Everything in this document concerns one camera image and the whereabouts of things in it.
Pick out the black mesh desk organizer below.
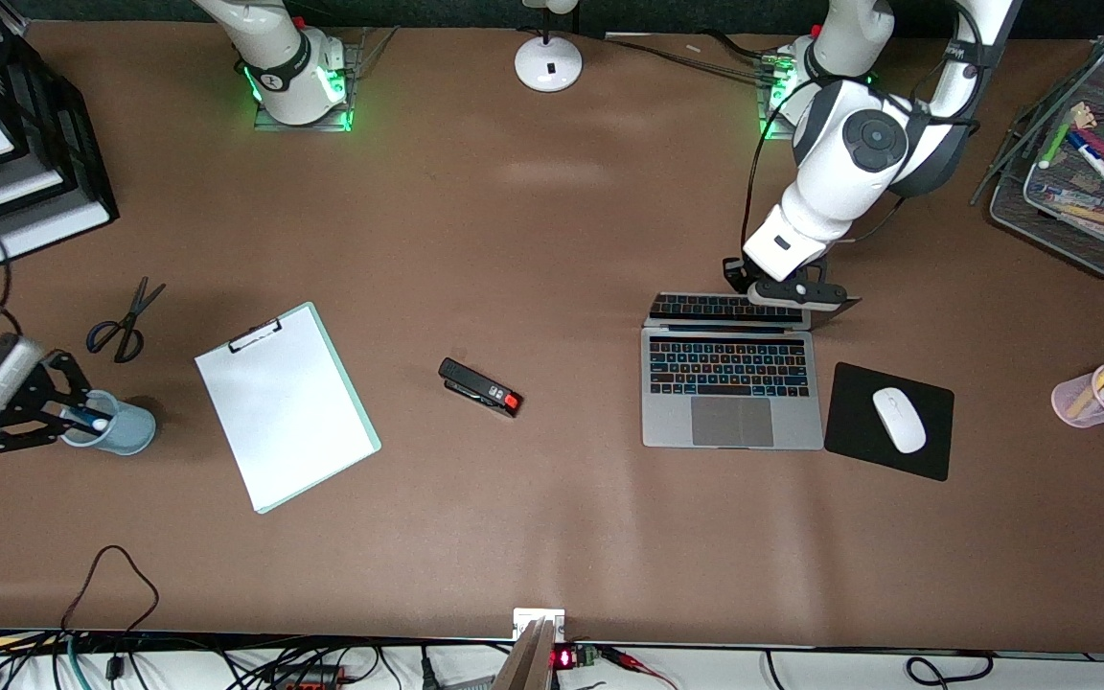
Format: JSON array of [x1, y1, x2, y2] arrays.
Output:
[[972, 43, 1104, 285]]

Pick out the black coiled cable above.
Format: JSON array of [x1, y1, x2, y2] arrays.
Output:
[[905, 652, 996, 687]]

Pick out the red wire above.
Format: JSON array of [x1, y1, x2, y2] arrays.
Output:
[[600, 647, 679, 690]]

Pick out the teal cable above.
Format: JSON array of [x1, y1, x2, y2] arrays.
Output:
[[66, 635, 95, 690]]

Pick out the pink translucent pen cup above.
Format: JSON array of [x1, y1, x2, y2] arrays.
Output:
[[1051, 362, 1104, 429]]

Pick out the black stapler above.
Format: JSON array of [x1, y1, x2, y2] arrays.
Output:
[[438, 357, 524, 419]]

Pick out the thin black looped cable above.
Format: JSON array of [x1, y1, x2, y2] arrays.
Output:
[[61, 544, 160, 635]]

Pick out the white round lamp base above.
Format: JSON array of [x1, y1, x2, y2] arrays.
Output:
[[515, 0, 584, 94]]

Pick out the white computer mouse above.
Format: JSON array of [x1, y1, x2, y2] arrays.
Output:
[[872, 386, 928, 455]]

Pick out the black mouse pad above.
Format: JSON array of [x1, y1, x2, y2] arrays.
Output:
[[823, 361, 955, 483]]

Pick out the white marker with blue cap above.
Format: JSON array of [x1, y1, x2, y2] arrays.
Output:
[[1066, 130, 1104, 201]]

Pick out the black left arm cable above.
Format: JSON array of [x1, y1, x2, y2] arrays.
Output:
[[740, 77, 908, 265]]

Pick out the green marker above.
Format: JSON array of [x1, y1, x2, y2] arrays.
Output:
[[1038, 107, 1076, 172]]

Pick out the black blue handled scissors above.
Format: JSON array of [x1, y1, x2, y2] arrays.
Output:
[[85, 276, 168, 365]]

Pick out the black stacked document tray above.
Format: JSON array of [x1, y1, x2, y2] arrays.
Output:
[[0, 0, 120, 267]]

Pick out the teal clipboard with metal clip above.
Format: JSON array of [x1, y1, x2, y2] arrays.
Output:
[[194, 301, 382, 516]]

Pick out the white paper sheet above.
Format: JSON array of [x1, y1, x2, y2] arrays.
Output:
[[195, 311, 373, 511]]

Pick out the black cable behind arm base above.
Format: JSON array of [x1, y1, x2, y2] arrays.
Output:
[[605, 34, 778, 87]]

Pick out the silver laptop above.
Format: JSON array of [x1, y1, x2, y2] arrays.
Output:
[[641, 292, 826, 451]]

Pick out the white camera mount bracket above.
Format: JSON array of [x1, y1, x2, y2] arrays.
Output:
[[513, 609, 566, 641]]

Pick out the light blue mesh pen cup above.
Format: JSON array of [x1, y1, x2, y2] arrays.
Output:
[[58, 388, 158, 457]]

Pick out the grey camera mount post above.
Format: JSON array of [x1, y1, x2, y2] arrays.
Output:
[[493, 618, 558, 690]]

